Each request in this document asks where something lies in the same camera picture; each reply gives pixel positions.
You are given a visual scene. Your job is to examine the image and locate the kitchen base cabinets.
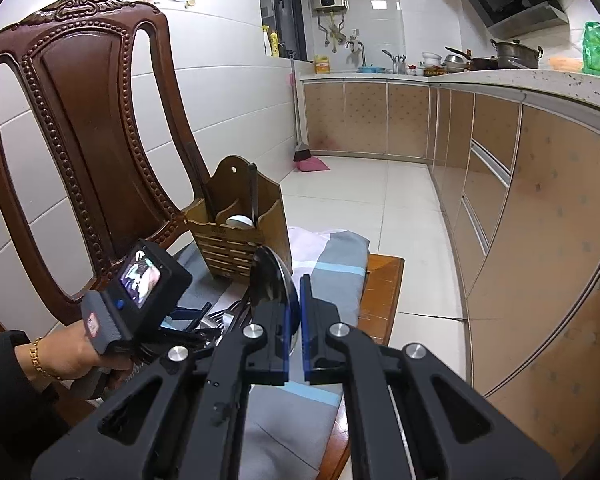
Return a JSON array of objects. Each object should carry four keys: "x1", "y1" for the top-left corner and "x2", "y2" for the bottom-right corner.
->
[{"x1": 299, "y1": 67, "x2": 600, "y2": 466}]

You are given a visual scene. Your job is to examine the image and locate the sink faucet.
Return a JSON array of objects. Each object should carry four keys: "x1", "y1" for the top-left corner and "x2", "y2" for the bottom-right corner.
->
[{"x1": 344, "y1": 40, "x2": 369, "y2": 69}]

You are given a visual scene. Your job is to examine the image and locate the dark window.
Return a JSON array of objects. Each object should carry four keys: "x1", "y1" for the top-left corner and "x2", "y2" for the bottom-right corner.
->
[{"x1": 256, "y1": 0, "x2": 309, "y2": 62}]

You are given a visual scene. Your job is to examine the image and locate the person's left hand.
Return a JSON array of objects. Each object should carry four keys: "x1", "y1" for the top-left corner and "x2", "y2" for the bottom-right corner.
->
[{"x1": 54, "y1": 331, "x2": 141, "y2": 392}]

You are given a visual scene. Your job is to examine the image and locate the countertop utensil cup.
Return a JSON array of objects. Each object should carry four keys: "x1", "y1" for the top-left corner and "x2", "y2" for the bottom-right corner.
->
[{"x1": 382, "y1": 49, "x2": 409, "y2": 75}]

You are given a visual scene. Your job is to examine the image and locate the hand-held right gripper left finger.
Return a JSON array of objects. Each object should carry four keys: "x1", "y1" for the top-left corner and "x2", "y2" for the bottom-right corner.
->
[{"x1": 32, "y1": 272, "x2": 301, "y2": 480}]

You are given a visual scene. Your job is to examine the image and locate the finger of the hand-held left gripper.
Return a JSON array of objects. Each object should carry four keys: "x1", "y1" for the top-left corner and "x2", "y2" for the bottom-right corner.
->
[
  {"x1": 167, "y1": 302, "x2": 214, "y2": 324},
  {"x1": 156, "y1": 324, "x2": 217, "y2": 350}
]

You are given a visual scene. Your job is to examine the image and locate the grey and pink cloth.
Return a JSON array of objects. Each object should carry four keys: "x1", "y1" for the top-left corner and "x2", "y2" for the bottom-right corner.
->
[{"x1": 177, "y1": 227, "x2": 372, "y2": 480}]

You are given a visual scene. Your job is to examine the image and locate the slim dark chopstick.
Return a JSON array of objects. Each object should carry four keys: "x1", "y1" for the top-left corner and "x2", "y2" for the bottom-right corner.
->
[
  {"x1": 200, "y1": 175, "x2": 218, "y2": 223},
  {"x1": 248, "y1": 162, "x2": 260, "y2": 223}
]

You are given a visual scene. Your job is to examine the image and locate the broom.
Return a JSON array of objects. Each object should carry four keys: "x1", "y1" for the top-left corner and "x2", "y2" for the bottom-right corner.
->
[{"x1": 287, "y1": 54, "x2": 312, "y2": 164}]

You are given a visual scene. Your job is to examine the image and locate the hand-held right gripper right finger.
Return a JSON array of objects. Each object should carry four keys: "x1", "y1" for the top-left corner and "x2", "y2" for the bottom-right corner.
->
[{"x1": 299, "y1": 274, "x2": 562, "y2": 480}]

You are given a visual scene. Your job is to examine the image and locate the wooden utensil holder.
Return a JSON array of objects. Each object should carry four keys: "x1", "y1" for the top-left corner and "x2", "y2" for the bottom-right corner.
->
[{"x1": 185, "y1": 155, "x2": 294, "y2": 287}]

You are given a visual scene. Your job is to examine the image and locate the pink dustpan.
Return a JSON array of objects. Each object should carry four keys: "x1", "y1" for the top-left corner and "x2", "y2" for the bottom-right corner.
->
[{"x1": 293, "y1": 155, "x2": 332, "y2": 174}]

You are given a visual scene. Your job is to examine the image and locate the carved wooden chair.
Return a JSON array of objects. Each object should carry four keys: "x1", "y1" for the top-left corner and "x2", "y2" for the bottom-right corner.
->
[{"x1": 0, "y1": 0, "x2": 406, "y2": 480}]

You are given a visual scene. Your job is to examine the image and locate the gold bracelet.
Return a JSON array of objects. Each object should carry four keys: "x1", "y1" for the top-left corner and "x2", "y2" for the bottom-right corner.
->
[{"x1": 29, "y1": 337, "x2": 62, "y2": 382}]

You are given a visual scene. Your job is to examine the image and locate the water heater pipes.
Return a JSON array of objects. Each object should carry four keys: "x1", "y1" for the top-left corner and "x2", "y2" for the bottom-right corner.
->
[{"x1": 315, "y1": 10, "x2": 349, "y2": 54}]

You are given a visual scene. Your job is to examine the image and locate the large cooking pot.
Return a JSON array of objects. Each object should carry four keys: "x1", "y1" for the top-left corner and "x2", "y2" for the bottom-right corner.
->
[{"x1": 490, "y1": 38, "x2": 544, "y2": 71}]

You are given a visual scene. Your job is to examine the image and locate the wok with handle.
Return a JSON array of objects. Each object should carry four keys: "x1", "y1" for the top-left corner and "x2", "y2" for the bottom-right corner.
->
[{"x1": 444, "y1": 47, "x2": 499, "y2": 72}]

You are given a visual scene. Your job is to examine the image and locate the person's left forearm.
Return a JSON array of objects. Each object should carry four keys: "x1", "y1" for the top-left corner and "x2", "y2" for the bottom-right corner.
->
[{"x1": 0, "y1": 330, "x2": 61, "y2": 461}]

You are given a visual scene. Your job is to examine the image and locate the pile of dark chopsticks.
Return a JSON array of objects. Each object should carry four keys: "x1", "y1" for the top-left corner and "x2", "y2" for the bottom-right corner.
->
[{"x1": 195, "y1": 299, "x2": 256, "y2": 337}]

